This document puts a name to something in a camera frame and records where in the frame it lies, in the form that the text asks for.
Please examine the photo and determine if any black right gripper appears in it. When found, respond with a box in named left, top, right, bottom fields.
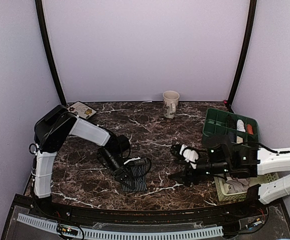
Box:
left=168, top=156, right=231, bottom=187

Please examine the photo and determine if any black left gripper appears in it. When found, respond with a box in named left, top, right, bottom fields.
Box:
left=100, top=147, right=136, bottom=190

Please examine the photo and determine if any navy striped boxer underwear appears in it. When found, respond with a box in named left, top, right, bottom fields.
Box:
left=121, top=157, right=149, bottom=193

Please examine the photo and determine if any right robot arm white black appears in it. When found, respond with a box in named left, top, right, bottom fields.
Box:
left=169, top=141, right=290, bottom=217

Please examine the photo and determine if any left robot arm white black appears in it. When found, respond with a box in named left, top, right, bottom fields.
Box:
left=29, top=105, right=135, bottom=218

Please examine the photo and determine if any light green perforated basket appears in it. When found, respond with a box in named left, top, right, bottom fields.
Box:
left=214, top=173, right=279, bottom=202

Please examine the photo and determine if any grey cloth in basket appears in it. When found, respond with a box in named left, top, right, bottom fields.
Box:
left=223, top=178, right=250, bottom=194

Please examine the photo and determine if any floral square ceramic plate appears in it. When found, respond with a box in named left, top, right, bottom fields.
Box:
left=67, top=101, right=97, bottom=120

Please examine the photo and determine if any white rolled sock in tray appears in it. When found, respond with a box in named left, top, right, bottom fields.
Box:
left=236, top=119, right=246, bottom=133

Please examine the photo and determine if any dark green divided organizer tray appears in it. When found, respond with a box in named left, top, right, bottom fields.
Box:
left=201, top=108, right=260, bottom=150

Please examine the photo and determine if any cream ceramic mug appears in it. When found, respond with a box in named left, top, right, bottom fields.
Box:
left=162, top=90, right=180, bottom=119

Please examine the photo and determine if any orange rolled item in tray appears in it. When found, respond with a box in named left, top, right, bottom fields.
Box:
left=246, top=124, right=254, bottom=135

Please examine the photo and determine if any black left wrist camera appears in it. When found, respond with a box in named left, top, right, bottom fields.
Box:
left=116, top=135, right=131, bottom=154

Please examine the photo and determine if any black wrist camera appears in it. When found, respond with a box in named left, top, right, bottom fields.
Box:
left=116, top=135, right=131, bottom=154
left=203, top=134, right=233, bottom=157

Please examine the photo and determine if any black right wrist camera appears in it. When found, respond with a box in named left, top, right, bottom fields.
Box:
left=203, top=134, right=233, bottom=157

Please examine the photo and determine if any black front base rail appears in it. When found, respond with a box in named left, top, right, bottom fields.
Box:
left=12, top=194, right=281, bottom=228

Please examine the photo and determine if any grey slotted cable duct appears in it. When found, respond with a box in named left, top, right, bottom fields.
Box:
left=16, top=213, right=224, bottom=240

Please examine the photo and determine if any left black frame post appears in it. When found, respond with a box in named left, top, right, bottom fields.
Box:
left=34, top=0, right=67, bottom=106

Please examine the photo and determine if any black frame post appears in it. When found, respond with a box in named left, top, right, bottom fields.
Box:
left=34, top=0, right=67, bottom=106
left=227, top=0, right=258, bottom=109

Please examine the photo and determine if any right black frame post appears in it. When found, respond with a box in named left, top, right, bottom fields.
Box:
left=227, top=0, right=258, bottom=109

